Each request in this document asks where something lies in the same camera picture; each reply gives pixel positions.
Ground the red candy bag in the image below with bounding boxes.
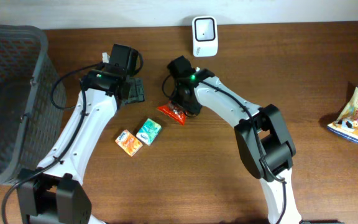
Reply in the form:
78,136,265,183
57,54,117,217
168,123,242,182
157,101,186,126

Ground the green tissue pack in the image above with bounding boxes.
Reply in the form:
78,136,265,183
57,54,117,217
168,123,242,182
136,118,162,146

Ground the orange tissue pack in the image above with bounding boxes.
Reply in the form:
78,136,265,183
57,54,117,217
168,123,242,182
115,129,143,157

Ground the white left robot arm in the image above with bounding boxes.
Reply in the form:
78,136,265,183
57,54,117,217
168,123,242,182
12,44,145,223

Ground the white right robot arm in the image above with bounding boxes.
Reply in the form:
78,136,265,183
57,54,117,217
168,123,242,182
167,56,302,223

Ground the white barcode scanner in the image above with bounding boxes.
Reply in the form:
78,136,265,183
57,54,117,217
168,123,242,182
191,16,218,57

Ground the grey plastic basket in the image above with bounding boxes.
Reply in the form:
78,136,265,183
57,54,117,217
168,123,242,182
0,25,63,185

